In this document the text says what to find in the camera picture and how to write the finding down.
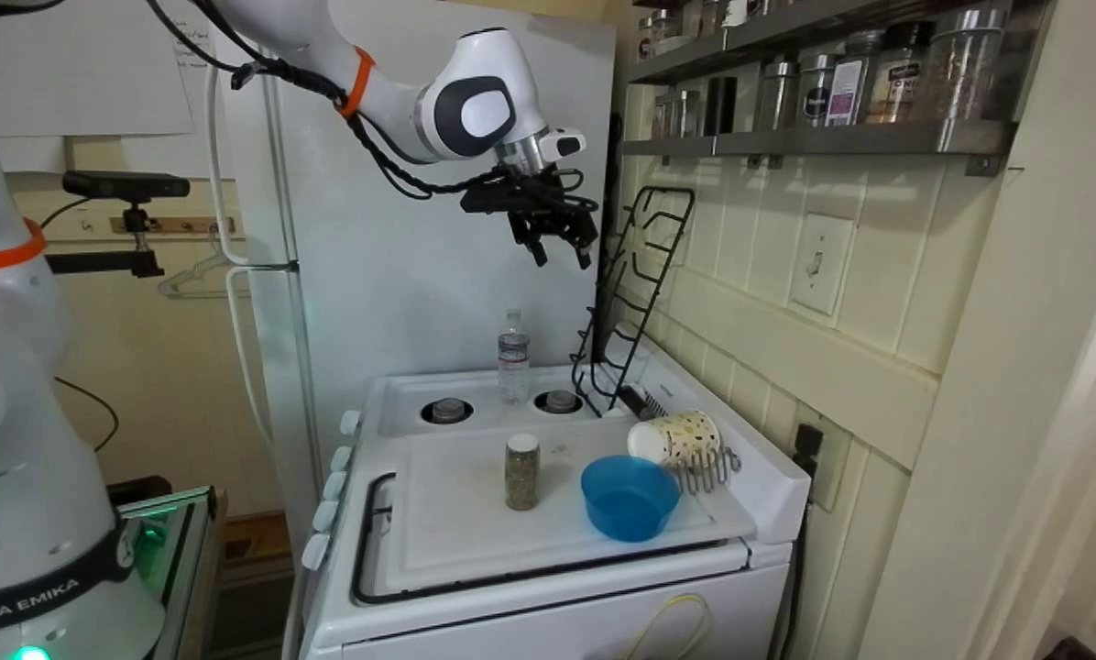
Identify white dotted cup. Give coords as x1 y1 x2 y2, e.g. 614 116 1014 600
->
622 410 727 476

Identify clear plastic water bottle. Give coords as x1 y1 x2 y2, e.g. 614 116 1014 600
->
495 308 535 409

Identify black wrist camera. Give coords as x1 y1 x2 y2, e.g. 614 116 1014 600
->
460 178 539 220

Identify steel spice shelf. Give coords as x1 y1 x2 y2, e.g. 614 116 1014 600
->
622 0 1055 87
615 113 1023 178

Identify robot mounting cart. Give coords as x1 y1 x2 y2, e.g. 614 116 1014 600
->
102 481 226 660

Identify black camera on stand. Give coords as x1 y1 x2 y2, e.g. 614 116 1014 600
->
10 168 193 284

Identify black power plug cable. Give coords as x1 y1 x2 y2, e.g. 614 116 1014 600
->
770 417 827 660

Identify white gas stove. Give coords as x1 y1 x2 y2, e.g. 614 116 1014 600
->
280 334 814 660

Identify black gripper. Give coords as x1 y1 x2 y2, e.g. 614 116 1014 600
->
495 163 600 273

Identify cream wall light switch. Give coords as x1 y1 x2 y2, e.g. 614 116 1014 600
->
787 212 857 321

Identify white refrigerator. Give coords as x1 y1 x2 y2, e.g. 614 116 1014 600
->
247 13 622 492

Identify white plastic cutting board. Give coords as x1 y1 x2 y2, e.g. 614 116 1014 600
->
389 416 730 598

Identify dark spice jar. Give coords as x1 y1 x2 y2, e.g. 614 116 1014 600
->
704 72 744 135

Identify pepper spice jar grey lid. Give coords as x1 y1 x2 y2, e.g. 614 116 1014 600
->
504 429 548 512

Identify wire whisk black handle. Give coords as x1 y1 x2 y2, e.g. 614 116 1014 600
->
615 380 744 500

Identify blue plastic bowl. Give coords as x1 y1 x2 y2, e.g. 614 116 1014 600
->
576 450 687 547

